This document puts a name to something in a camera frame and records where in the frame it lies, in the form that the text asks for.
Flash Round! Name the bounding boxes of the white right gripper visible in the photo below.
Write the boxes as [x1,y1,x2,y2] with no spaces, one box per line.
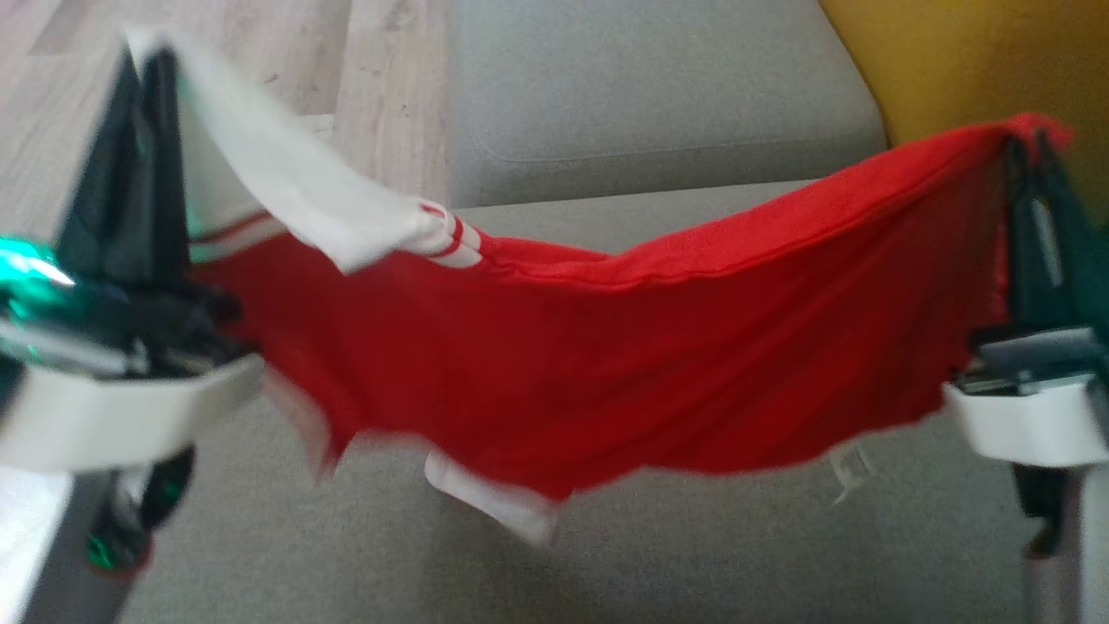
[944,139,1109,465]

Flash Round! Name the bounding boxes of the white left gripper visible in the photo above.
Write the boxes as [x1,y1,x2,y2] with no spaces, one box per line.
[0,52,265,473]

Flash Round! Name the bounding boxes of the red shorts with white trim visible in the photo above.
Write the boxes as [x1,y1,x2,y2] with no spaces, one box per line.
[126,30,1075,547]

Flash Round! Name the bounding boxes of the small grey sofa cushion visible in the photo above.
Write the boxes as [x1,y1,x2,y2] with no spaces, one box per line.
[446,0,890,210]

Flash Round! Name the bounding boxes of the large grey sofa seat cushion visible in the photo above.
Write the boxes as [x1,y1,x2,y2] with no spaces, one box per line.
[117,178,1109,624]

